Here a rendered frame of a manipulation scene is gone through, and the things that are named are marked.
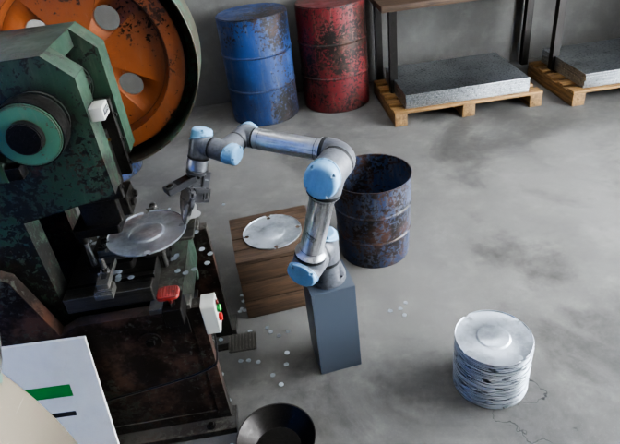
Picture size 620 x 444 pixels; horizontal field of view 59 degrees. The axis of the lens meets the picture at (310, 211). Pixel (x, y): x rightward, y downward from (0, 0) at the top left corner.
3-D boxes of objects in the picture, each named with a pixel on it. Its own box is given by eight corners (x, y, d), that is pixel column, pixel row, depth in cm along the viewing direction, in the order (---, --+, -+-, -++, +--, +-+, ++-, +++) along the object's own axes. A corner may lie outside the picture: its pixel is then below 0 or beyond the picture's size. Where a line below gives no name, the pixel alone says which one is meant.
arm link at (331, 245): (344, 251, 215) (342, 222, 208) (331, 272, 205) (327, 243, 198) (317, 246, 220) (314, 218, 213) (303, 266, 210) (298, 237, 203)
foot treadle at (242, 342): (257, 339, 241) (256, 330, 238) (258, 355, 232) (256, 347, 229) (124, 360, 238) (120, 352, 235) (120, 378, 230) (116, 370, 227)
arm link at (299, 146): (365, 134, 181) (240, 114, 199) (353, 149, 173) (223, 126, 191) (365, 164, 187) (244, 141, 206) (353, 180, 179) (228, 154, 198)
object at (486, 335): (491, 301, 226) (491, 299, 226) (550, 342, 205) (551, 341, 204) (438, 332, 215) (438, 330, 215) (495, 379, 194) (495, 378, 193)
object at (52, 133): (114, 82, 201) (100, 34, 192) (69, 165, 146) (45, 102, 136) (67, 90, 201) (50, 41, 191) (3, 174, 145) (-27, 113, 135)
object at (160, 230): (104, 265, 185) (103, 263, 184) (108, 222, 208) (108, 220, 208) (189, 246, 189) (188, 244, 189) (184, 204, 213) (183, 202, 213)
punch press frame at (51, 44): (216, 312, 251) (135, 11, 179) (213, 386, 215) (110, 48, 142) (43, 340, 248) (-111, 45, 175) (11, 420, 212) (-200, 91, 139)
